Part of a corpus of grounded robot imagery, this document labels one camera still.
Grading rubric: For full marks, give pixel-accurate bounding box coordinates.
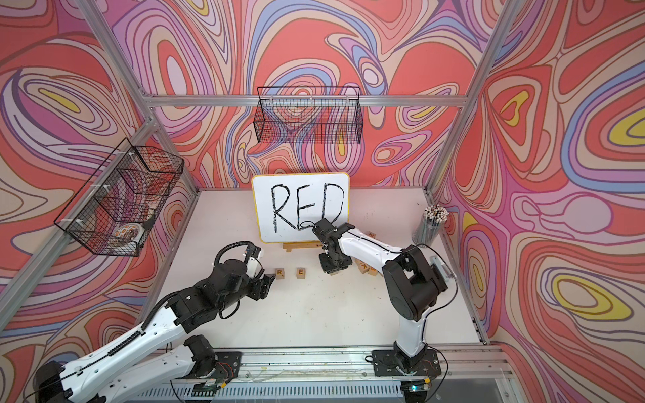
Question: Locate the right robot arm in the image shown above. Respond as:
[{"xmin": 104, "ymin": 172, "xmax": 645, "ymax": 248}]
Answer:
[{"xmin": 312, "ymin": 218, "xmax": 450, "ymax": 375}]

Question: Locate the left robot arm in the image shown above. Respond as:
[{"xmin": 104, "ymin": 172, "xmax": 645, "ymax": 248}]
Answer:
[{"xmin": 32, "ymin": 241, "xmax": 275, "ymax": 402}]

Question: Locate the whiteboard with RED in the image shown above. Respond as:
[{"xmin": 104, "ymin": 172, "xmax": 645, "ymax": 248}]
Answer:
[{"xmin": 251, "ymin": 172, "xmax": 350, "ymax": 243}]

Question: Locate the wooden whiteboard stand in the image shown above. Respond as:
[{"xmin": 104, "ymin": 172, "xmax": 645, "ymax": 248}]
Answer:
[{"xmin": 282, "ymin": 241, "xmax": 323, "ymax": 253}]

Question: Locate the cup of pencils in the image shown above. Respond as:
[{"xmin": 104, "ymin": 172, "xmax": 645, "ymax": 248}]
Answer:
[{"xmin": 412, "ymin": 204, "xmax": 448, "ymax": 247}]

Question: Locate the black stapler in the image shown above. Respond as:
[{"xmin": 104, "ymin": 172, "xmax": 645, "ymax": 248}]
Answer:
[{"xmin": 431, "ymin": 255, "xmax": 455, "ymax": 282}]

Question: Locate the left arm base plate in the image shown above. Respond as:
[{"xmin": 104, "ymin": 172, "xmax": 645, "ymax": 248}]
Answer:
[{"xmin": 191, "ymin": 351, "xmax": 243, "ymax": 381}]

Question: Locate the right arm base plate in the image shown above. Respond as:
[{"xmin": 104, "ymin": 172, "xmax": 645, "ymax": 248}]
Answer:
[{"xmin": 365, "ymin": 348, "xmax": 443, "ymax": 379}]

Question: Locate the back wire basket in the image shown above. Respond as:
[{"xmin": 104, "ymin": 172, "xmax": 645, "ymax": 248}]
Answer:
[{"xmin": 253, "ymin": 85, "xmax": 364, "ymax": 145}]

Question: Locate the wire basket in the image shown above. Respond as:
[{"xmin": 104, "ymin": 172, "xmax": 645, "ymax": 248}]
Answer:
[
  {"xmin": 253, "ymin": 85, "xmax": 364, "ymax": 145},
  {"xmin": 54, "ymin": 139, "xmax": 184, "ymax": 257}
]

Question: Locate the left wire basket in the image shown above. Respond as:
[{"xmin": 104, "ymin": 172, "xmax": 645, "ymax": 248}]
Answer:
[{"xmin": 54, "ymin": 139, "xmax": 184, "ymax": 257}]

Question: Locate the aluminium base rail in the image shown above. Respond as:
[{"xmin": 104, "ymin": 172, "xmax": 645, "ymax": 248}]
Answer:
[{"xmin": 133, "ymin": 344, "xmax": 528, "ymax": 402}]

